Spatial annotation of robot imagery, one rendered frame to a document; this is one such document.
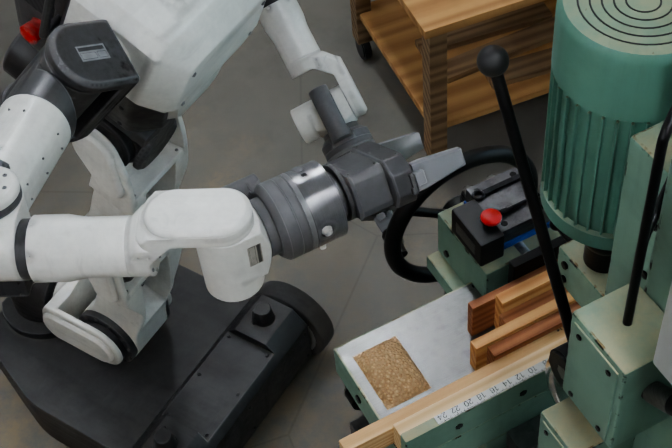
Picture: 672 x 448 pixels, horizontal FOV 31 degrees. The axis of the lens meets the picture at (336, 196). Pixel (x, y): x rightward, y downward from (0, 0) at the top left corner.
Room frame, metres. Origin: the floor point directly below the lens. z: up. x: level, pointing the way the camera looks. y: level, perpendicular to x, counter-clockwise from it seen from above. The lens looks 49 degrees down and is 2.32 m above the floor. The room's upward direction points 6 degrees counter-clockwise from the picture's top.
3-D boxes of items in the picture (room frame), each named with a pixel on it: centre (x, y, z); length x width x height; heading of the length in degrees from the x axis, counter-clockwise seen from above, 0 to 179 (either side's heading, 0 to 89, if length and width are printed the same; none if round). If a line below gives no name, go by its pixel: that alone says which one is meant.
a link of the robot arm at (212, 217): (0.80, 0.15, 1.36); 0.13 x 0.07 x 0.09; 84
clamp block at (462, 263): (1.10, -0.24, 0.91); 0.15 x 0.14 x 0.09; 113
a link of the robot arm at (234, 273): (0.82, 0.10, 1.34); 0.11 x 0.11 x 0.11; 23
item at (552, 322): (0.93, -0.29, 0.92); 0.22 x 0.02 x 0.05; 113
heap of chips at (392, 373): (0.90, -0.05, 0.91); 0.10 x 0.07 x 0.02; 23
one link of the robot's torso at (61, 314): (1.54, 0.51, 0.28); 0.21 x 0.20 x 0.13; 53
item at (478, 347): (0.95, -0.28, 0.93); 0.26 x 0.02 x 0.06; 113
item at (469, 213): (1.10, -0.23, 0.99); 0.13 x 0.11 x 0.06; 113
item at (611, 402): (0.67, -0.28, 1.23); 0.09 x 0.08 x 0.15; 23
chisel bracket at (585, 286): (0.91, -0.34, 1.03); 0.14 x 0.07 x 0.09; 23
